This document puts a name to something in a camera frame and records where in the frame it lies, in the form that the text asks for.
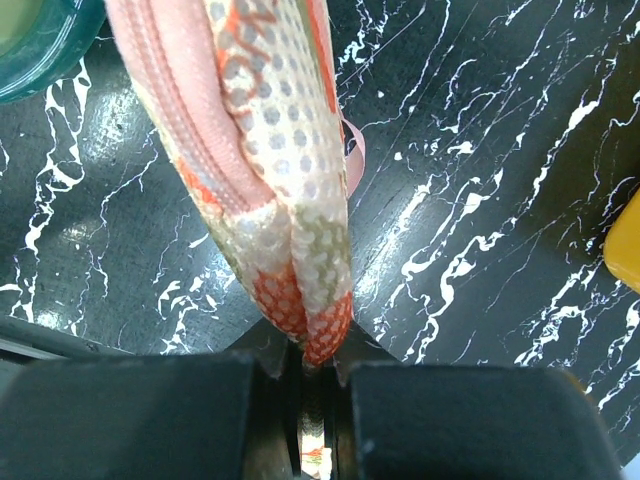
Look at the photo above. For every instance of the teal transparent plastic bin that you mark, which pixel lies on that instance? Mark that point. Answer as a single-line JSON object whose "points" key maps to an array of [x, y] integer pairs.
{"points": [[42, 40]]}

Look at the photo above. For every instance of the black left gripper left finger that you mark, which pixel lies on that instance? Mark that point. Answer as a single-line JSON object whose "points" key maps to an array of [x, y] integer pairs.
{"points": [[226, 415]]}

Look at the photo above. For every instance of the floral mesh laundry bag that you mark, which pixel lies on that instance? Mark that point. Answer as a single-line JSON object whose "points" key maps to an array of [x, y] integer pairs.
{"points": [[243, 96]]}

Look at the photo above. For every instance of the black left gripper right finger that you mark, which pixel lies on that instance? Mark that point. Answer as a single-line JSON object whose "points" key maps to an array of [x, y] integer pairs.
{"points": [[397, 421]]}

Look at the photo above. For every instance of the orange plastic basket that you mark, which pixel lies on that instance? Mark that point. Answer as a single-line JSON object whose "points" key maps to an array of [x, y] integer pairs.
{"points": [[622, 245]]}

